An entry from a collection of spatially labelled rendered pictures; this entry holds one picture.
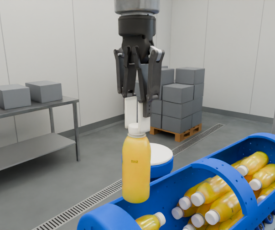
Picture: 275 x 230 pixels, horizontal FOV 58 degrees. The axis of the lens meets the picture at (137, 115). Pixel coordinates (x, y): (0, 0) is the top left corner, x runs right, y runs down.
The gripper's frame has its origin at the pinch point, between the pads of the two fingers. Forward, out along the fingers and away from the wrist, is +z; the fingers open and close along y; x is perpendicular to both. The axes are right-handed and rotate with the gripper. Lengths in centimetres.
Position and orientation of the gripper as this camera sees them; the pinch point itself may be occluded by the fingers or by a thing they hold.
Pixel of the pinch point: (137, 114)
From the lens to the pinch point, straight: 54.4
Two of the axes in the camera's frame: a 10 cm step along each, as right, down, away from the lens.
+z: 0.0, 9.6, 2.7
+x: -7.6, 1.8, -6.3
